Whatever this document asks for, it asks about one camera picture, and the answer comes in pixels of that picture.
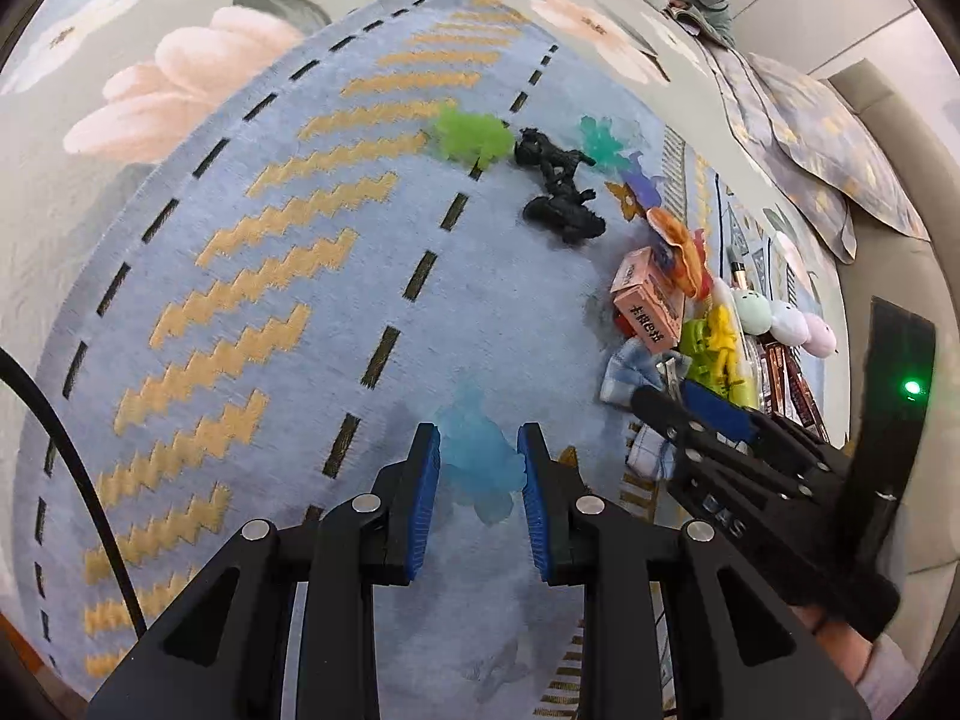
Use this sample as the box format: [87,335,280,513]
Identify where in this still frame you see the pale green squishy ball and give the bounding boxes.
[731,289,773,335]

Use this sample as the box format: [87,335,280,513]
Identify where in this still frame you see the purple toy figure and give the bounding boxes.
[619,152,665,211]

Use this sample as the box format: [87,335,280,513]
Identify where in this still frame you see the yellow toy figure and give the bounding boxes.
[701,305,743,391]

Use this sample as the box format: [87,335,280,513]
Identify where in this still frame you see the teal toy figure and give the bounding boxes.
[579,116,638,173]

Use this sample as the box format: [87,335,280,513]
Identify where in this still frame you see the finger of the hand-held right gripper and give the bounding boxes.
[677,378,839,478]
[630,385,797,502]

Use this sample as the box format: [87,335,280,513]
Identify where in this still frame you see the lime green toy figure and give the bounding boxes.
[679,319,713,383]

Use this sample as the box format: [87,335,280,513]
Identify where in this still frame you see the light blue toy figure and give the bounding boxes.
[435,386,530,526]

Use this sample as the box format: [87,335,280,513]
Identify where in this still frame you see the blue patterned pillow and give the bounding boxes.
[746,52,931,241]

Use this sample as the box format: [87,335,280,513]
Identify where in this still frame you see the blue plaid cloth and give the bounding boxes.
[598,336,695,481]

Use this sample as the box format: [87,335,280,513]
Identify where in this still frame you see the person's right forearm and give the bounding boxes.
[795,604,927,720]

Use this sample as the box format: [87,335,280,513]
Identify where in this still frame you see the brown printed packet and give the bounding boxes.
[757,341,830,443]

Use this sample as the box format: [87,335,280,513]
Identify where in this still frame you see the beige sofa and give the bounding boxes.
[821,56,960,586]

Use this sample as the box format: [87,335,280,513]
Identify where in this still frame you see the black cable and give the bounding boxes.
[0,351,147,638]

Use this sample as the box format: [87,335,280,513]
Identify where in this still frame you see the orange toy figure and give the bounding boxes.
[646,208,710,293]

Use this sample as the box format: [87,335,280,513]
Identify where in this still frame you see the white squishy ball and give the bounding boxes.
[769,300,809,346]

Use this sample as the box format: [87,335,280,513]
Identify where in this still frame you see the pink squishy ball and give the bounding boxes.
[802,313,837,357]

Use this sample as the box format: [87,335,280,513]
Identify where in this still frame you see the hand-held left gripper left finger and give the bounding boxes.
[88,422,443,720]

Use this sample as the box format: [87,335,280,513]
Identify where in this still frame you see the small pink box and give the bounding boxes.
[609,246,685,352]

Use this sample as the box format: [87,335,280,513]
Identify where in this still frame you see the grey floral mat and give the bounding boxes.
[0,0,848,691]

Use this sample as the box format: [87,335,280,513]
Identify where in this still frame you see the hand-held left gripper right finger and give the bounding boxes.
[516,422,875,720]

